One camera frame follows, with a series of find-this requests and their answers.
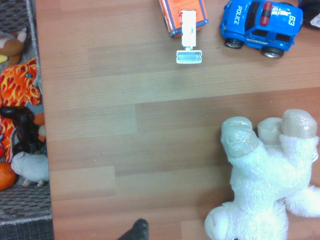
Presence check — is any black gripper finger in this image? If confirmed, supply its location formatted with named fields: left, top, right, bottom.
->
left=115, top=218, right=150, bottom=240

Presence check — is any brown deer plush toy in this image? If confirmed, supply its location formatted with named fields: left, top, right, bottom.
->
left=0, top=26, right=28, bottom=65

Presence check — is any blue police toy car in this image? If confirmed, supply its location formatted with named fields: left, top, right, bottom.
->
left=219, top=0, right=304, bottom=59

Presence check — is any orange ball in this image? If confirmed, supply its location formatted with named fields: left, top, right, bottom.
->
left=0, top=161, right=18, bottom=191

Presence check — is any orange toy truck white ladder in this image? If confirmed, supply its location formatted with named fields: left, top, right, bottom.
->
left=158, top=0, right=209, bottom=65

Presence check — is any orange flame pattern plush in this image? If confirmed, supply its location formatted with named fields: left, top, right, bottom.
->
left=0, top=57, right=46, bottom=163

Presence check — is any grey plush toy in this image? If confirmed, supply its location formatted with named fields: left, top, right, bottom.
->
left=10, top=151, right=50, bottom=188

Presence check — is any grey woven basket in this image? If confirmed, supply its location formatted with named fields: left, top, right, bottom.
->
left=0, top=0, right=55, bottom=240

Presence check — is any black plastic toy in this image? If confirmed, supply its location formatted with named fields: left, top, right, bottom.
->
left=0, top=106, right=47, bottom=155

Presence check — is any dark blue toy with tag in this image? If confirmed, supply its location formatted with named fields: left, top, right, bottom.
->
left=297, top=0, right=320, bottom=30

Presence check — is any white stuffed toy animal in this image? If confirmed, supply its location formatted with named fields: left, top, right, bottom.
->
left=204, top=108, right=320, bottom=240

